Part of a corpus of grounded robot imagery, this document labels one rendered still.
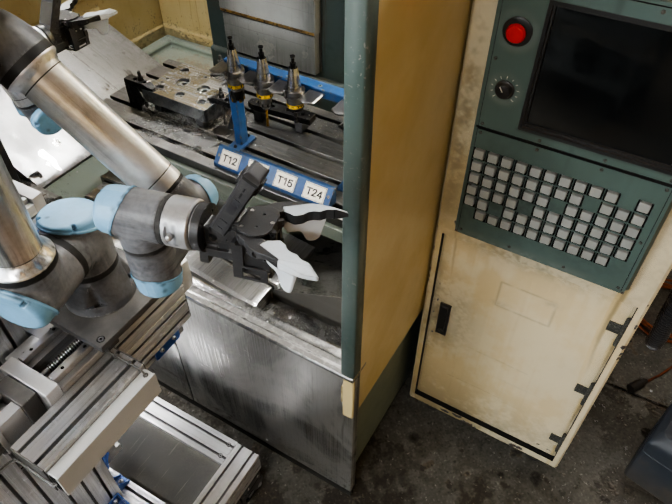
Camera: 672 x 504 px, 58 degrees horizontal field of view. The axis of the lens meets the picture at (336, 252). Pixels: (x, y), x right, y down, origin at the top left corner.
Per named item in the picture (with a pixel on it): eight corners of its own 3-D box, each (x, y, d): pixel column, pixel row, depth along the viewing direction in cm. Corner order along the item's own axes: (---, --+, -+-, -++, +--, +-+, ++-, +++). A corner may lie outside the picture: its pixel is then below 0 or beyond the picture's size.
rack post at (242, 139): (239, 153, 209) (228, 74, 188) (227, 148, 211) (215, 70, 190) (256, 138, 215) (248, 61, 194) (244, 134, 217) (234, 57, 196)
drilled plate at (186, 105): (205, 123, 215) (203, 110, 211) (145, 100, 225) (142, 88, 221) (244, 93, 228) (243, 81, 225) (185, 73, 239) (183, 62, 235)
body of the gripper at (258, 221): (289, 254, 90) (214, 239, 92) (289, 205, 85) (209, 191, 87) (272, 286, 84) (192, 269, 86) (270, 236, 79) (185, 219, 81)
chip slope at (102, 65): (72, 204, 232) (49, 149, 214) (-39, 151, 256) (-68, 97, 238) (218, 98, 286) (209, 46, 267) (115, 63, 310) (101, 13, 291)
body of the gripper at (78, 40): (72, 36, 166) (38, 54, 159) (62, 5, 160) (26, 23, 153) (93, 42, 164) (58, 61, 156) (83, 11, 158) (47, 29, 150)
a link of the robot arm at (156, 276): (201, 258, 103) (190, 209, 95) (172, 307, 96) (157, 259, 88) (159, 249, 105) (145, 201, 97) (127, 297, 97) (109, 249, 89)
